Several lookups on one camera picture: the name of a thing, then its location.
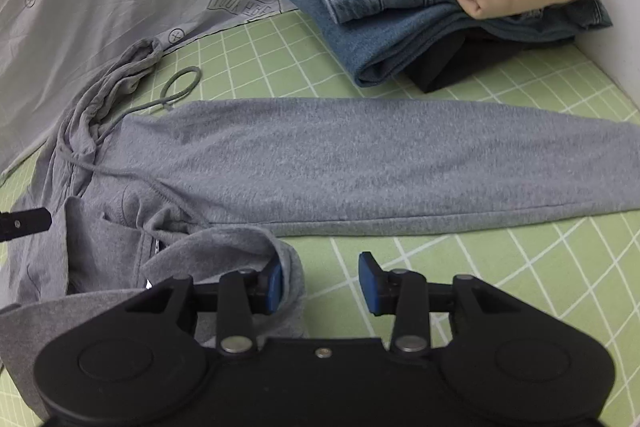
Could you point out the folded black garment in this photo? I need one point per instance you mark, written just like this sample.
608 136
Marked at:
450 62

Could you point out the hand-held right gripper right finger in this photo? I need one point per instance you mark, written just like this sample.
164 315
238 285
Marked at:
369 282

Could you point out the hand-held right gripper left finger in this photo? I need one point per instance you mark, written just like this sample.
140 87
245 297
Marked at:
274 284

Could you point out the green checked bed sheet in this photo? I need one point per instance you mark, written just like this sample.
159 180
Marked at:
550 267

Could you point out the grey zip hoodie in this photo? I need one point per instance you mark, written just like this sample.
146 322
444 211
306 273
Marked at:
350 157

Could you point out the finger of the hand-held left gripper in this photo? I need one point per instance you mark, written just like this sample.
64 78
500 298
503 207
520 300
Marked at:
25 224

